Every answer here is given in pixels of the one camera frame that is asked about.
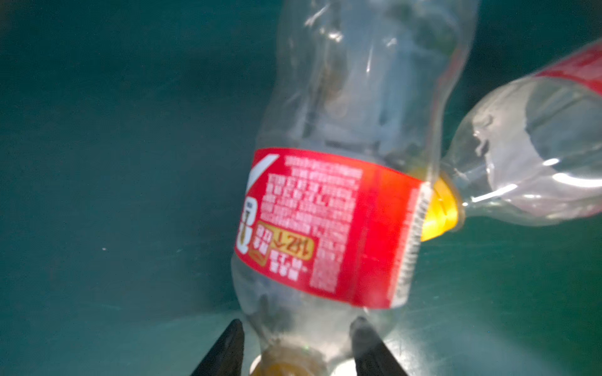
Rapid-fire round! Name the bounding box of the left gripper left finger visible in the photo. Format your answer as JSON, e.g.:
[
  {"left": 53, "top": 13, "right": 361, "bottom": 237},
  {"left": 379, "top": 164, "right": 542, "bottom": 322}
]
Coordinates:
[{"left": 191, "top": 319, "right": 245, "bottom": 376}]

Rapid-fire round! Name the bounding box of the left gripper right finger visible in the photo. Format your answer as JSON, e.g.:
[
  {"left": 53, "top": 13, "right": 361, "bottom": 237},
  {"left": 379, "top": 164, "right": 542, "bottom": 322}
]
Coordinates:
[{"left": 350, "top": 317, "right": 408, "bottom": 376}]

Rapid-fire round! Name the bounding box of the clear bottle yellow cap red label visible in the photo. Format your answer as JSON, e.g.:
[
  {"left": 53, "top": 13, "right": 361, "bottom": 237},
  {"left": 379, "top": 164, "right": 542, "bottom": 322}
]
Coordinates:
[{"left": 231, "top": 1, "right": 479, "bottom": 375}]

